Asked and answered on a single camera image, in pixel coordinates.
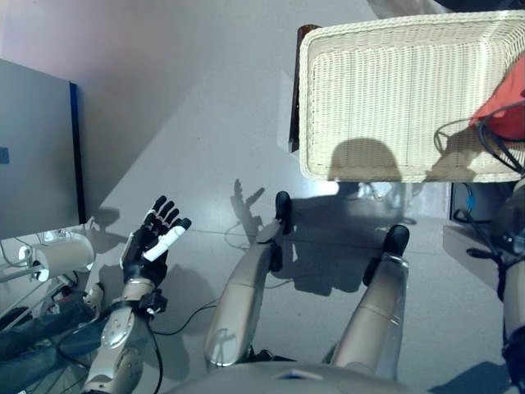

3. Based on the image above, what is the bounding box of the left silver robot leg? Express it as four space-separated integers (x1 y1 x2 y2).
203 191 293 368

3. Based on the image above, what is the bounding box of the grey board with dark edge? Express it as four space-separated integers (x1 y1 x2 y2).
0 58 87 241

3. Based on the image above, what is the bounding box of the white rounded device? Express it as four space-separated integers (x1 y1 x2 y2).
0 229 96 288

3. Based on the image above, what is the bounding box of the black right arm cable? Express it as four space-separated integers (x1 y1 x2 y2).
433 102 525 300

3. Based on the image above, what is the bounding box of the silver robot leg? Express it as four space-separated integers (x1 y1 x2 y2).
330 224 411 378
203 191 293 368

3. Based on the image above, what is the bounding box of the right silver robot leg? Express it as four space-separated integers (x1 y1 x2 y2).
330 224 411 378

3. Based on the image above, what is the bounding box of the dark brown wooden stool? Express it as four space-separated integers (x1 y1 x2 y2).
288 24 323 153

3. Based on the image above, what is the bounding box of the red cloth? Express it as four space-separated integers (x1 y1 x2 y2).
469 55 525 143

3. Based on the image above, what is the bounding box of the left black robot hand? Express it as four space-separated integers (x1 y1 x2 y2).
120 195 193 288

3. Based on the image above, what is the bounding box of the blue jeans leg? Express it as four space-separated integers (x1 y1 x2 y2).
0 307 103 389

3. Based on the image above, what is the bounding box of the silver robot torso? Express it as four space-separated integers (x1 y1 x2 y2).
163 360 427 394

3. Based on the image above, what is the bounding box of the white wicker basket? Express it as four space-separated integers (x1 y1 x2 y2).
299 11 525 184

